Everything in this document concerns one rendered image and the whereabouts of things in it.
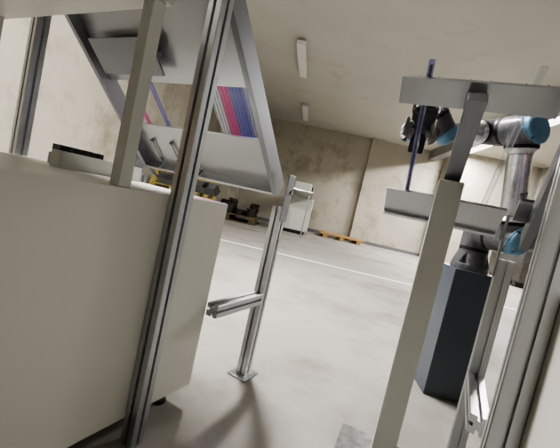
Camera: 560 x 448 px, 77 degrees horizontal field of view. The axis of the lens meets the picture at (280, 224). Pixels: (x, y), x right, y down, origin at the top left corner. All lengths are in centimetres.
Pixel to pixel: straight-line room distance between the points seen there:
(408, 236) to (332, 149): 312
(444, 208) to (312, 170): 888
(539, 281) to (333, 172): 929
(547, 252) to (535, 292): 6
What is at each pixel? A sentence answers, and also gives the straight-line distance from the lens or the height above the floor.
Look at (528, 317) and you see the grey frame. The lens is 62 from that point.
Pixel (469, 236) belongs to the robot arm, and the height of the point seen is 69.
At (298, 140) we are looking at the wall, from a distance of 992.
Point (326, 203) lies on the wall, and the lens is 976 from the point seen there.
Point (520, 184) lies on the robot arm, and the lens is 161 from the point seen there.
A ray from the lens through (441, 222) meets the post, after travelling 99.
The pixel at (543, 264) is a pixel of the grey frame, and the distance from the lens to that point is 62.
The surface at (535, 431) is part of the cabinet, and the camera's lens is 62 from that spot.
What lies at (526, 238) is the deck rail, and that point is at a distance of 110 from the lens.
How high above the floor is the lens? 67
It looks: 4 degrees down
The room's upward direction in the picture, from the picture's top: 13 degrees clockwise
